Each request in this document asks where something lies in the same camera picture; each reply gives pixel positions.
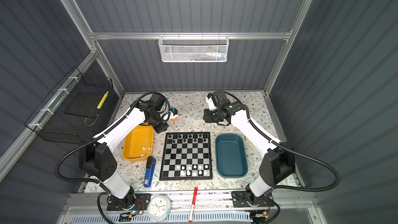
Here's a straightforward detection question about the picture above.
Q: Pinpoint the blue stapler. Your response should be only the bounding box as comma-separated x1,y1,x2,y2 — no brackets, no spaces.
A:
144,156,156,188

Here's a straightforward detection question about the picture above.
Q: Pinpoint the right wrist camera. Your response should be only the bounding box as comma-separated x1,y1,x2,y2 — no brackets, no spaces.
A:
206,90,231,111

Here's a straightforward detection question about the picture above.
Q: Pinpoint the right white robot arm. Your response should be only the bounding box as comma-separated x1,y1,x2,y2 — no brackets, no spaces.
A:
203,90,341,205

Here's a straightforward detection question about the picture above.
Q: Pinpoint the small white clock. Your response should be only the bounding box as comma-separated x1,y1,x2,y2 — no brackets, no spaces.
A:
147,195,172,222

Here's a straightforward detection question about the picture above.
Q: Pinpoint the red white marker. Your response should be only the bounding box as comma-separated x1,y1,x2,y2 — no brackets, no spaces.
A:
188,187,198,223

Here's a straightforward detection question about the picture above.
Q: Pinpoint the teal plastic tray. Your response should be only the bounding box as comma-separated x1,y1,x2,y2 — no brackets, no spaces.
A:
215,133,248,178

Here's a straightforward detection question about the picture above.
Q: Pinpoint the black white chessboard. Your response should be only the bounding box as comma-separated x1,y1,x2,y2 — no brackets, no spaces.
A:
159,132,212,181

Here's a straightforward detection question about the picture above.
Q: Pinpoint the white wire basket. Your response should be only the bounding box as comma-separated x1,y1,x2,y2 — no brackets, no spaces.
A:
158,35,230,63

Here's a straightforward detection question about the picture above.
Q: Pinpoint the black wire basket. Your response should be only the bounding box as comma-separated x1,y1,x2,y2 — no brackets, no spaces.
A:
25,71,119,144

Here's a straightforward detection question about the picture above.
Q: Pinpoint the yellow plastic tray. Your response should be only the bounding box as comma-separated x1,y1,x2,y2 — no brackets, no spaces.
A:
122,125,154,162

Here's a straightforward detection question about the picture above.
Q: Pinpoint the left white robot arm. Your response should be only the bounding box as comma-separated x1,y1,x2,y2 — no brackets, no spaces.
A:
55,91,178,224

